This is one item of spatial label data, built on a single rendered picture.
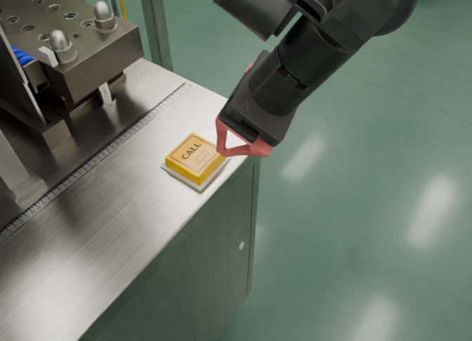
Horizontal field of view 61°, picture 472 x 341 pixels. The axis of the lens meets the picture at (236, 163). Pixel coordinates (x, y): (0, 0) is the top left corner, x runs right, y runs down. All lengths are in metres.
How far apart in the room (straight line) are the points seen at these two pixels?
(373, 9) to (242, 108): 0.16
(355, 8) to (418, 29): 2.60
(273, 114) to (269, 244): 1.22
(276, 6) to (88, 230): 0.42
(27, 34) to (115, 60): 0.15
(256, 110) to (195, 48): 2.11
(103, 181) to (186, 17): 2.22
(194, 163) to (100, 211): 0.16
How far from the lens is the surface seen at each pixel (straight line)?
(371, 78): 2.40
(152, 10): 1.57
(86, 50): 0.70
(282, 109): 0.41
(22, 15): 0.84
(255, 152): 0.43
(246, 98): 0.41
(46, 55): 0.68
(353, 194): 1.80
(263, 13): 0.36
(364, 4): 0.31
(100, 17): 0.73
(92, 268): 0.59
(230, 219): 0.84
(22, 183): 0.70
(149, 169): 0.67
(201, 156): 0.64
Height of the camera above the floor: 1.41
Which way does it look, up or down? 50 degrees down
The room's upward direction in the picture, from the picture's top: straight up
